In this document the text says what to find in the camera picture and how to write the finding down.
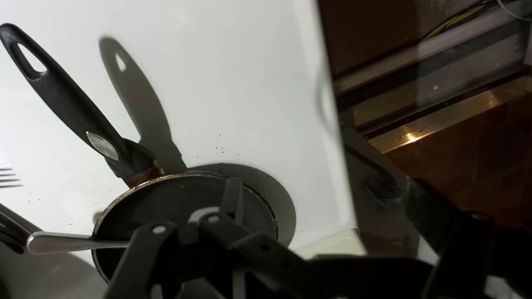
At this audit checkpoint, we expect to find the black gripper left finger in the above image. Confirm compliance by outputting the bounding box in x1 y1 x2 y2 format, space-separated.
104 223 181 299

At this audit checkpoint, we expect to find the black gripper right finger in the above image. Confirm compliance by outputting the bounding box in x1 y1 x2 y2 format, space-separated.
199 213 432 299

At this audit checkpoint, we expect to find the black frying pan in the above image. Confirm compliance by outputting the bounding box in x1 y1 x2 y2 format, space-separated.
0 22 297 285

